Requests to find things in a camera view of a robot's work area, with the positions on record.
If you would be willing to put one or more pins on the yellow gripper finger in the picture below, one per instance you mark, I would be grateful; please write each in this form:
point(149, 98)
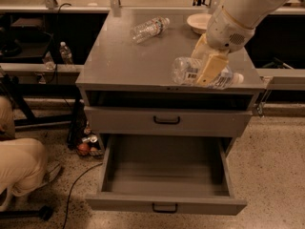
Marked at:
point(200, 48)
point(213, 64)

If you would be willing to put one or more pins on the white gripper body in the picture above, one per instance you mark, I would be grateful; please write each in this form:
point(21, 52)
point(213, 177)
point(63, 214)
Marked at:
point(226, 32)

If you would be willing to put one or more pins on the labelled clear plastic bottle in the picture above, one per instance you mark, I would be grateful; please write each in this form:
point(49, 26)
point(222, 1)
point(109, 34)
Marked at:
point(185, 71)

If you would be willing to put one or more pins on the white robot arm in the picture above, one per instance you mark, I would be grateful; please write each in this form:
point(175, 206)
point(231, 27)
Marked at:
point(249, 13)

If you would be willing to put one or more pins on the crumpled clear plastic bottle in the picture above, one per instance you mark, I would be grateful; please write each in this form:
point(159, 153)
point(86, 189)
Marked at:
point(149, 29)

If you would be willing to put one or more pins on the open grey lower drawer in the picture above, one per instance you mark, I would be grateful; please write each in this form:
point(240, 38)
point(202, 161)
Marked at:
point(166, 175)

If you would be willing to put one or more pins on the closed grey upper drawer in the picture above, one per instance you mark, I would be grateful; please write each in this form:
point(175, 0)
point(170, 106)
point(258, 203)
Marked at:
point(142, 121)

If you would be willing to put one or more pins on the upright water bottle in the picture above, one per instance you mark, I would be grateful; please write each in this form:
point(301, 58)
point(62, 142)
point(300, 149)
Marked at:
point(66, 54)

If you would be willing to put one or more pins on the white paper bowl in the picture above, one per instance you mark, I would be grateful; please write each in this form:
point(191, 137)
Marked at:
point(199, 22)

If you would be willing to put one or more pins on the grey metal cabinet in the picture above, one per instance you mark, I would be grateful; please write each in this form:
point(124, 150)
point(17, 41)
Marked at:
point(122, 73)

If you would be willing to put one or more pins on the silver can on floor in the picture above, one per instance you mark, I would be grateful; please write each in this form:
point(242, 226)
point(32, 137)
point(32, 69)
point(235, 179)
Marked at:
point(90, 138)

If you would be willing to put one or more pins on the person in beige trousers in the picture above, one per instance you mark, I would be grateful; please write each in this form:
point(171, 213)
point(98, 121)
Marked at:
point(24, 165)

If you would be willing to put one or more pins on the black stand base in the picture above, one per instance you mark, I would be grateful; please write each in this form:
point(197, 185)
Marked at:
point(44, 213)

